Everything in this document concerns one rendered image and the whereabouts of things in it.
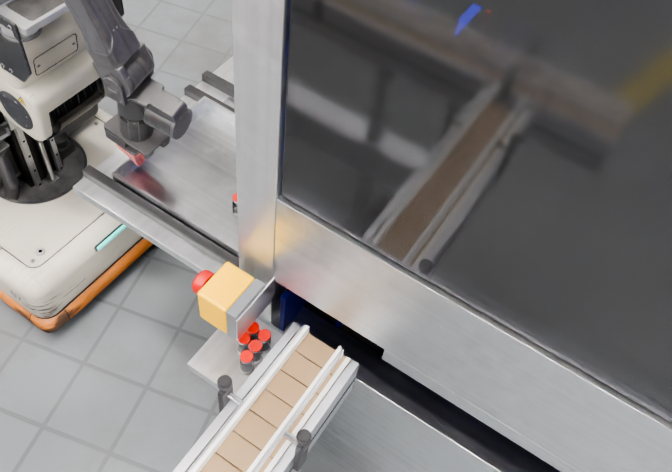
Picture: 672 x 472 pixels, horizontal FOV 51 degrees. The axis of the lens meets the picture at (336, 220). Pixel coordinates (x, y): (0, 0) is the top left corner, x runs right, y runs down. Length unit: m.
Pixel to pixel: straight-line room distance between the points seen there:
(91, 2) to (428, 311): 0.63
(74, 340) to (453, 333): 1.51
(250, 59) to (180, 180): 0.62
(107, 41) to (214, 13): 2.10
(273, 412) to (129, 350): 1.16
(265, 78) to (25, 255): 1.39
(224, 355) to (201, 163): 0.41
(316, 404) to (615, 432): 0.42
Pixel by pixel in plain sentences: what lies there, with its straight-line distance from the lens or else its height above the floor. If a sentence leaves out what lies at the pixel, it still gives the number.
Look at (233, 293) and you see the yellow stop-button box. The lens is 1.04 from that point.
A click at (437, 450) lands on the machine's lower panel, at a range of 1.20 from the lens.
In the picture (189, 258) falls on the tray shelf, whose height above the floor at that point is 0.88.
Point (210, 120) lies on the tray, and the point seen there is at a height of 0.88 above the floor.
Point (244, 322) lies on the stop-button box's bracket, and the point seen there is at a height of 1.00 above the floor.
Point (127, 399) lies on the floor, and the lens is 2.11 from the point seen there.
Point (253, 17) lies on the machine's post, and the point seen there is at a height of 1.47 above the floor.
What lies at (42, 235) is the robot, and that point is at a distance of 2.10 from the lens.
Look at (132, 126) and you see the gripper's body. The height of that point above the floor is 1.03.
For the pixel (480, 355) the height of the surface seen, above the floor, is 1.14.
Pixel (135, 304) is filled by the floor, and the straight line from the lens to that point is 2.25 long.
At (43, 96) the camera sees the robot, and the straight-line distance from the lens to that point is 1.70.
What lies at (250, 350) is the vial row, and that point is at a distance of 1.12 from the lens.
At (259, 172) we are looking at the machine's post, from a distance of 0.89.
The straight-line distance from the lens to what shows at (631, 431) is 0.91.
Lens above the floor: 1.92
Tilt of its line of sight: 52 degrees down
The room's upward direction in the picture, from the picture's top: 9 degrees clockwise
